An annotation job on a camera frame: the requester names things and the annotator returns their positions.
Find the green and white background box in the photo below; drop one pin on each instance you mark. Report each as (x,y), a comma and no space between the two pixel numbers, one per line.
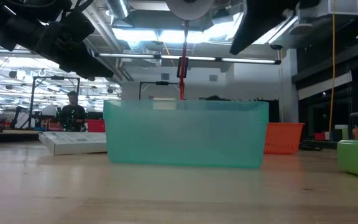
(341,132)

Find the teal translucent plastic bin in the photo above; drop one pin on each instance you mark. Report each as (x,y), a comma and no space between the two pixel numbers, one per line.
(185,133)

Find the black background station frame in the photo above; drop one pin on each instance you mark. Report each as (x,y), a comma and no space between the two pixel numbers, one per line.
(32,102)

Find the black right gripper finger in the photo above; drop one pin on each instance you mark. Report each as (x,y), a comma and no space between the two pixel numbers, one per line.
(259,18)

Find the orange background bottle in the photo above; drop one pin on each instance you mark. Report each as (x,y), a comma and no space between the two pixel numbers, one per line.
(357,133)

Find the orange plastic basket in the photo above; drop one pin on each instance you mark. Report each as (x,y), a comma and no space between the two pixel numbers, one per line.
(281,138)

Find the white box with barcode labels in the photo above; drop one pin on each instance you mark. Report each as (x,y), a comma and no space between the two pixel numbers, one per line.
(73,143)

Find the red desk lamp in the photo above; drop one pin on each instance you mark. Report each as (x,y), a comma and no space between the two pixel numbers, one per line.
(183,87)

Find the green wall charger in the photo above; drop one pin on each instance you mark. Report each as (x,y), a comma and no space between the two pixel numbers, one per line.
(353,155)

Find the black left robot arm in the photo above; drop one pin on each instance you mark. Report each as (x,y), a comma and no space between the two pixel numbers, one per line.
(11,28)

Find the small black background frame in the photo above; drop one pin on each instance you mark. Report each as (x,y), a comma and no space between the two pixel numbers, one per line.
(162,83)

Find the red plastic basket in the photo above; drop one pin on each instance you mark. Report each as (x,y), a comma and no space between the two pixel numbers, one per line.
(96,126)

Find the person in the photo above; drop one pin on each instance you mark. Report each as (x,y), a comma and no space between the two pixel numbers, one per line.
(71,116)

